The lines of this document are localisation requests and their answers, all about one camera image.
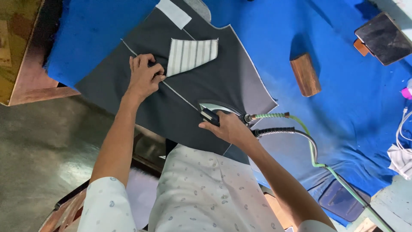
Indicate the wooden cabinet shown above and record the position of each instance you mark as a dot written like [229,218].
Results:
[22,51]

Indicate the pink bottle cap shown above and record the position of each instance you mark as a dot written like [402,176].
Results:
[407,92]

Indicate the blue ironing table cloth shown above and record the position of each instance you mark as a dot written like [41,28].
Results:
[347,106]

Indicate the white cloth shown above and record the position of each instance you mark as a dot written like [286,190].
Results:
[400,161]

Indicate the person's right hand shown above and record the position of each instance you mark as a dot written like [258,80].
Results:
[232,130]

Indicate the person's left hand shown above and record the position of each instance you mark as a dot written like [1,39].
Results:
[141,80]

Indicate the white interfacing strip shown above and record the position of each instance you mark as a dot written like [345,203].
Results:
[173,13]

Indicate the wooden chair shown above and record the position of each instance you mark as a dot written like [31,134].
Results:
[66,208]

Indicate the striped white pocket lining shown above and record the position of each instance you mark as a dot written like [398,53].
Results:
[191,54]

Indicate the dark iron rest pad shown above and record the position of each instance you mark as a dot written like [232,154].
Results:
[342,199]

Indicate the orange phone stand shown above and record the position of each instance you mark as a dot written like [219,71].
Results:
[361,47]

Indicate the black smartphone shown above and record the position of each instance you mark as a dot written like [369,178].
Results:
[384,38]

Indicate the light grey fabric piece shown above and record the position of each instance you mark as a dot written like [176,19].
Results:
[200,8]

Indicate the dark grey fabric piece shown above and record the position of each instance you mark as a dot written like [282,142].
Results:
[206,87]

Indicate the person's white patterned shirt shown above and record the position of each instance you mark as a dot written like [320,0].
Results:
[206,193]

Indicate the wooden pressing block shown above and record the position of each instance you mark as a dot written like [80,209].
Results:
[305,74]

